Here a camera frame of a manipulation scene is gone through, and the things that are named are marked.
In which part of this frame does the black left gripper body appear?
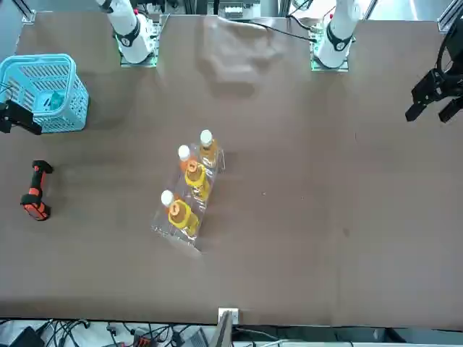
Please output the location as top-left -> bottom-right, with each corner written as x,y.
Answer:
439,64 -> 463,104

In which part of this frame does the teal potato chips packet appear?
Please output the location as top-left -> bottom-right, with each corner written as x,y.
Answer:
45,91 -> 69,110

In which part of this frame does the orange black barcode scanner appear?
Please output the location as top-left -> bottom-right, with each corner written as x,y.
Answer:
20,160 -> 54,222

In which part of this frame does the light blue plastic basket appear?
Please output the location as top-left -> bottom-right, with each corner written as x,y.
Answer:
0,53 -> 90,134

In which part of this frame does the clear acrylic stepped shelf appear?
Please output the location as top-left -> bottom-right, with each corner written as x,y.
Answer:
150,142 -> 227,254

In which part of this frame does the orange juice bottle white cap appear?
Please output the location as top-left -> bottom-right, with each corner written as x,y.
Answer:
160,189 -> 182,218
177,144 -> 198,175

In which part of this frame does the yellow drink bottle orange cap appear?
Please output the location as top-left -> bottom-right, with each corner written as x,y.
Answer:
184,160 -> 211,202
166,200 -> 200,236

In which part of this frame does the amber tea bottle white cap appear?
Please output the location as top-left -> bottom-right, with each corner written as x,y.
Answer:
197,129 -> 221,168

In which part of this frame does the black cable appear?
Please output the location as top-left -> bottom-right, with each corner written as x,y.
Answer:
245,20 -> 319,44

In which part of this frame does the white post bracket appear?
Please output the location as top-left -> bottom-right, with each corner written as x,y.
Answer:
218,307 -> 240,325

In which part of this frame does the aluminium profile post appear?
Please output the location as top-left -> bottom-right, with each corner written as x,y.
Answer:
209,310 -> 234,347

